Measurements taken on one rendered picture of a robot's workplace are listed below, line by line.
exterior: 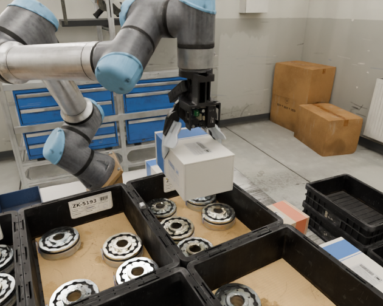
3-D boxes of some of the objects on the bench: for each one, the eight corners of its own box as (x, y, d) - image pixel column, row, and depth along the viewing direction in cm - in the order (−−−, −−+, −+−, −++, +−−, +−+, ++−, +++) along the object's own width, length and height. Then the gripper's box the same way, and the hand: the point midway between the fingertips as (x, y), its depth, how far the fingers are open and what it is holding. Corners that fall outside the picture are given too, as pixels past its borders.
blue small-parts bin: (0, 210, 124) (-4, 195, 121) (42, 199, 131) (38, 185, 128) (2, 239, 108) (-3, 223, 105) (48, 225, 115) (45, 209, 112)
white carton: (306, 271, 95) (311, 248, 91) (335, 258, 100) (341, 236, 96) (363, 326, 79) (372, 300, 75) (395, 308, 83) (405, 284, 79)
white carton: (146, 177, 148) (144, 160, 144) (169, 171, 153) (168, 155, 149) (163, 197, 132) (162, 179, 128) (188, 190, 137) (188, 172, 133)
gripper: (158, 77, 57) (162, 173, 66) (248, 70, 64) (241, 157, 73) (145, 69, 64) (151, 156, 73) (228, 63, 71) (224, 143, 80)
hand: (191, 152), depth 75 cm, fingers closed on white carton, 13 cm apart
